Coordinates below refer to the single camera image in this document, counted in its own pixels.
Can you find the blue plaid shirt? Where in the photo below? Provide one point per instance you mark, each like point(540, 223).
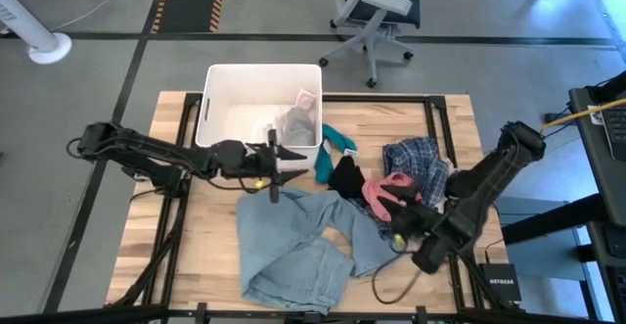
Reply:
point(420, 160)

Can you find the black garment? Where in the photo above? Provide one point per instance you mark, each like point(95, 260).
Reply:
point(347, 177)

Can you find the white tower fan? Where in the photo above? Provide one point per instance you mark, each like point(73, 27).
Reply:
point(29, 30)

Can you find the wooden table with black frame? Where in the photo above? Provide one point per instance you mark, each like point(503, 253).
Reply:
point(371, 99)

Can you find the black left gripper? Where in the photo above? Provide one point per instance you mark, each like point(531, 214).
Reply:
point(235, 157)

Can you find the coral pink garment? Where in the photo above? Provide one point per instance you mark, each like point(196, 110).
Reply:
point(379, 192)

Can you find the black desk leg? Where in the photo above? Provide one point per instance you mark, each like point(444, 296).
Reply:
point(548, 221)

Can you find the light pink garment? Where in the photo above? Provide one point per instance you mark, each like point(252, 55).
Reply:
point(306, 100)

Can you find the teal garment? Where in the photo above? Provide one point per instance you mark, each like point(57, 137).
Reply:
point(324, 165)

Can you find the black keyboard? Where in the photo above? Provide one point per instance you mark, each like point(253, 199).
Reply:
point(617, 133)

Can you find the white office chair dark seat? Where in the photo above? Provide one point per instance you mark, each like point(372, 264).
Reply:
point(386, 1)

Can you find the white plastic bin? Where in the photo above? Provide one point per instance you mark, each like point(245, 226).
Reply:
point(254, 81)

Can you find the black mat hazard stripes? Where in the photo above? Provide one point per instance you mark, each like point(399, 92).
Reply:
point(191, 1)

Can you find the black Netgear switch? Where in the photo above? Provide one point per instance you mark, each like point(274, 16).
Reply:
point(501, 282)

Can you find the light blue jeans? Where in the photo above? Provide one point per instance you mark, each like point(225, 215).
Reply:
point(283, 250)

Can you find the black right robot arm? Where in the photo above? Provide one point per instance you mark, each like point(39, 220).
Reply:
point(489, 177)

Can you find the grey garment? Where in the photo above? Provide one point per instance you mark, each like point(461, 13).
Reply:
point(298, 128)

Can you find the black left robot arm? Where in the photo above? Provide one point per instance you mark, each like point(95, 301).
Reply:
point(142, 150)

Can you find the black desk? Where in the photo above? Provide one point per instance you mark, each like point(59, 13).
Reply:
point(606, 177)

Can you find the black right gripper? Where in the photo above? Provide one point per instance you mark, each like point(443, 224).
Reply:
point(415, 221)

